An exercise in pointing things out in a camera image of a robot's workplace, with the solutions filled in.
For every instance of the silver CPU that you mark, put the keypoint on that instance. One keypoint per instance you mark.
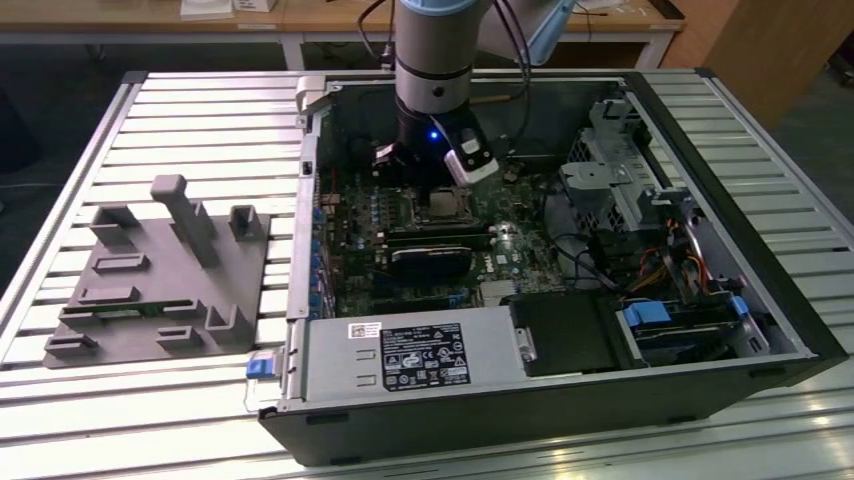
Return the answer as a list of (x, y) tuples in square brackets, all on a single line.
[(445, 204)]

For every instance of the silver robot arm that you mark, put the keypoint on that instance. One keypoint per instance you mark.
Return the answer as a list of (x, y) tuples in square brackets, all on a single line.
[(434, 50)]

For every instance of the CPU socket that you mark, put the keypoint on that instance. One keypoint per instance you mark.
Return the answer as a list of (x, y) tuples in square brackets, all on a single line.
[(421, 215)]

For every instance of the black RAM slot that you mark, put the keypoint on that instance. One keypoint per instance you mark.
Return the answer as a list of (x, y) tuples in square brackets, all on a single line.
[(434, 237), (434, 226), (434, 231)]

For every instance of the blue expansion slot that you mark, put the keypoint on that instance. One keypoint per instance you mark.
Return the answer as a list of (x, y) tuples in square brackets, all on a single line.
[(458, 300)]

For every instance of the graphics card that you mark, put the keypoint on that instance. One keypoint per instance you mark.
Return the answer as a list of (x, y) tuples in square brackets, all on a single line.
[(430, 260)]

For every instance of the green motherboard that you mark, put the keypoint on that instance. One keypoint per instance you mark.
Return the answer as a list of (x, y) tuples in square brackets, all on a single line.
[(528, 250)]

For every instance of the grey metal drive cage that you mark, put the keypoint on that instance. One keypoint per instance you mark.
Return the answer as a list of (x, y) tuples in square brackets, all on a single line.
[(601, 180)]

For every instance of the silver chipset heatsink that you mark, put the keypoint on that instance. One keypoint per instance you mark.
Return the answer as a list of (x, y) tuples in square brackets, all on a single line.
[(501, 292)]

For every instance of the wooden desk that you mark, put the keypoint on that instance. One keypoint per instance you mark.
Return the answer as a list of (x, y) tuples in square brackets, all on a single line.
[(301, 20)]

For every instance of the white box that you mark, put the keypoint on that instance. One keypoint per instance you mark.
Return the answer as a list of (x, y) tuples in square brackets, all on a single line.
[(257, 5), (207, 9)]

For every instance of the white papers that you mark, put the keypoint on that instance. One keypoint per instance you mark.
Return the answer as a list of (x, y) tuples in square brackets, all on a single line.
[(628, 7)]

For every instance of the black plastic shroud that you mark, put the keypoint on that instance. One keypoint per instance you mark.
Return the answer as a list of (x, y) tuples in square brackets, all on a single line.
[(574, 330)]

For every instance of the grey power supply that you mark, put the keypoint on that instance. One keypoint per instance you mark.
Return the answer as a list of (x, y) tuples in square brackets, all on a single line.
[(334, 360)]

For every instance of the hard disk in blue carrier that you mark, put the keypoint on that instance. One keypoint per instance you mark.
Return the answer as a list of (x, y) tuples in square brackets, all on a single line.
[(644, 315)]

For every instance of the grey parts rack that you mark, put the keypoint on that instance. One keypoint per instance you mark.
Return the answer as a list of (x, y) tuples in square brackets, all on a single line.
[(167, 280)]

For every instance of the blue case latch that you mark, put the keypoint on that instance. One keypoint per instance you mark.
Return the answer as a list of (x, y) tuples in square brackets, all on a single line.
[(261, 367)]

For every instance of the wooden cabinet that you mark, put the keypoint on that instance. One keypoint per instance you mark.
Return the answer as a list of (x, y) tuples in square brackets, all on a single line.
[(768, 50)]

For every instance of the green RAM stick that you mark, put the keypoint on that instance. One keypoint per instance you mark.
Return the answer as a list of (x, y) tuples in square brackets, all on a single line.
[(121, 313)]

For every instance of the blue drive latch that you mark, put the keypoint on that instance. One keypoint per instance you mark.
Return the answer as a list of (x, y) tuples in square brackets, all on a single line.
[(738, 310)]

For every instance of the black PC case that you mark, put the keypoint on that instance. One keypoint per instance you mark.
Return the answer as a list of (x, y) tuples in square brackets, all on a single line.
[(768, 280)]

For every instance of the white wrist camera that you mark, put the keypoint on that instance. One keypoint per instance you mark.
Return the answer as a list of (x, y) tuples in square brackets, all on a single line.
[(470, 170)]

